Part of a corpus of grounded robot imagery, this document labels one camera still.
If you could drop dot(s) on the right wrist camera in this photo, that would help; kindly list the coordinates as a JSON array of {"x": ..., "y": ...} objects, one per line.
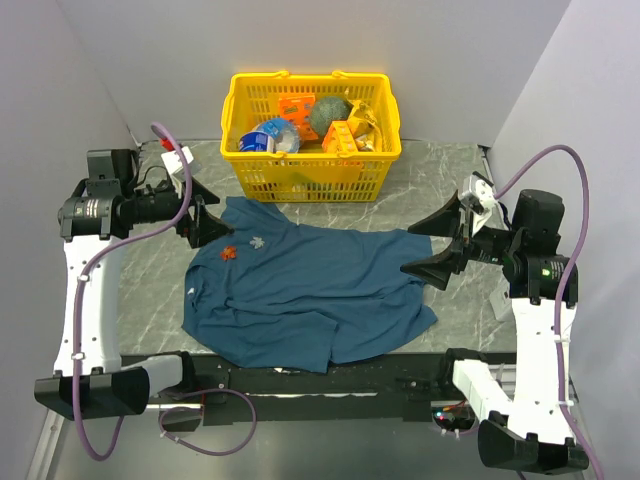
[{"x": 477, "y": 197}]

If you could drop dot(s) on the blue t-shirt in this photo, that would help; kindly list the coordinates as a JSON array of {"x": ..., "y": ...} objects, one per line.
[{"x": 309, "y": 298}]

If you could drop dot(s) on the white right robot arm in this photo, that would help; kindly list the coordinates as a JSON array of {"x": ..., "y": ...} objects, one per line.
[{"x": 526, "y": 431}]

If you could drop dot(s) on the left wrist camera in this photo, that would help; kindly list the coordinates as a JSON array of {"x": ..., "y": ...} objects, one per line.
[{"x": 173, "y": 164}]

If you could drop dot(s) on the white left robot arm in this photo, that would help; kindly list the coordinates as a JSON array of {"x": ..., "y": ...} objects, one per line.
[{"x": 95, "y": 222}]

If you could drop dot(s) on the blue white can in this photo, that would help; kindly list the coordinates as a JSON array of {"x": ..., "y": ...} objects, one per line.
[{"x": 272, "y": 136}]

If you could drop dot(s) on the orange cracker box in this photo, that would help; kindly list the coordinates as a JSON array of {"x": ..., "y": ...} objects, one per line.
[{"x": 339, "y": 139}]

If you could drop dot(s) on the orange snack box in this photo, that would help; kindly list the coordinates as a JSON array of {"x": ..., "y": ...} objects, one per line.
[{"x": 297, "y": 109}]

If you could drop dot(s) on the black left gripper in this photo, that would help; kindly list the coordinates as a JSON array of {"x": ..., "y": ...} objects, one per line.
[{"x": 203, "y": 228}]

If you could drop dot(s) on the orange leaf brooch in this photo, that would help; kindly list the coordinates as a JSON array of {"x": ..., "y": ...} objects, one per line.
[{"x": 228, "y": 253}]

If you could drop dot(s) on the green avocado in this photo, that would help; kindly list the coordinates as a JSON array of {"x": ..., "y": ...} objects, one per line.
[{"x": 325, "y": 111}]

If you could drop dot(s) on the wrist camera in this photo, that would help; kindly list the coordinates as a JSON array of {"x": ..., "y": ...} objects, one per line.
[
  {"x": 173, "y": 164},
  {"x": 477, "y": 197}
]

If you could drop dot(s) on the yellow plastic basket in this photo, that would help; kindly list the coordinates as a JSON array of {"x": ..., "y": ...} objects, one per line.
[{"x": 311, "y": 174}]

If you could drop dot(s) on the yellow snack bag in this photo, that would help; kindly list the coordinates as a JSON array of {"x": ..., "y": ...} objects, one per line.
[{"x": 364, "y": 126}]

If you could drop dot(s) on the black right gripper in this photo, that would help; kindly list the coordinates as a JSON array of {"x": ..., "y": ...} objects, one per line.
[{"x": 445, "y": 222}]

